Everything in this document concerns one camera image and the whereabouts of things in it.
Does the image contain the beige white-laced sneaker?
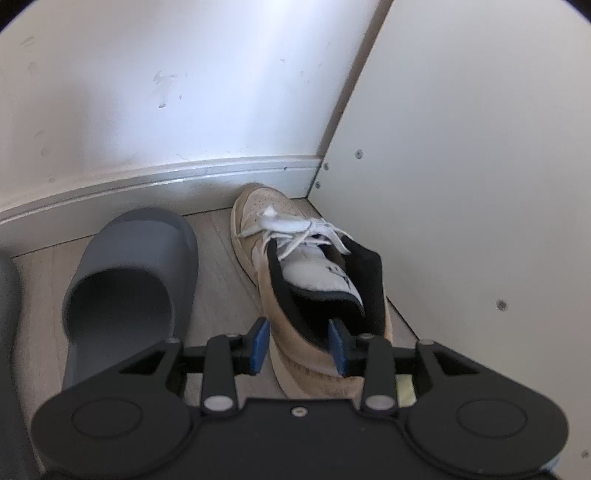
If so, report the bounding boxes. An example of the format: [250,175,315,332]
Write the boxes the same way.
[230,183,395,400]

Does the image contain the grey slide sandal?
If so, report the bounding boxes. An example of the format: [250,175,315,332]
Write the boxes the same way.
[0,256,24,480]
[61,207,200,393]

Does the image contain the long white baseboard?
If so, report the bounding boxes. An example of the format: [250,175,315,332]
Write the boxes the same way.
[0,154,324,227]

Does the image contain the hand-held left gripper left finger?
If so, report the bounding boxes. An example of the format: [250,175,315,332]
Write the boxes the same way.
[117,318,271,414]

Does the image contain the white cabinet side panel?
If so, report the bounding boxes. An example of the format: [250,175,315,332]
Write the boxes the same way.
[307,0,591,462]

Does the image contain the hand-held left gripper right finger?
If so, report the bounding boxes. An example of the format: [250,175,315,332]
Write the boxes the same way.
[328,318,483,413]

